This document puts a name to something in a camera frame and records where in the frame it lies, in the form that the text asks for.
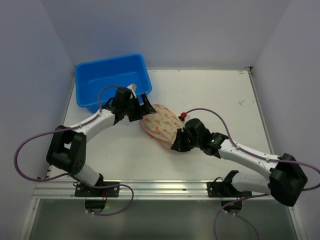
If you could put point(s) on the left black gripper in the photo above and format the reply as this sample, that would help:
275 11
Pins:
136 109

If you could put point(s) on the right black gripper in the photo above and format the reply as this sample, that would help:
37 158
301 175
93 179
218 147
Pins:
182 139

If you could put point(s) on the floral mesh laundry bag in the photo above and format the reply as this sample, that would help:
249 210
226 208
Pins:
162 126

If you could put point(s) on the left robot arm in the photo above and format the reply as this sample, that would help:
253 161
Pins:
68 147

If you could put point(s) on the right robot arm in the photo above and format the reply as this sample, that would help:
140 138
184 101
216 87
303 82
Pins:
278 176

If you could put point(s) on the blue plastic bin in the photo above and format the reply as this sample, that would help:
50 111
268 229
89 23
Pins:
93 76

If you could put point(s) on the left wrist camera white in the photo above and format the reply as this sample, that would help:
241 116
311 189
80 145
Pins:
133 88

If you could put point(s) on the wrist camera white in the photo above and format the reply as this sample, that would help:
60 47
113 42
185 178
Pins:
133 88
184 118

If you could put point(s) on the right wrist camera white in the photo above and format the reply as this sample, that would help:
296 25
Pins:
184 118

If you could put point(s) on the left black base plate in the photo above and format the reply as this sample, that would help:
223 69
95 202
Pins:
110 190

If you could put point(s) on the aluminium mounting rail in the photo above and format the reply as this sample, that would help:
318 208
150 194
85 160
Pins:
64 188

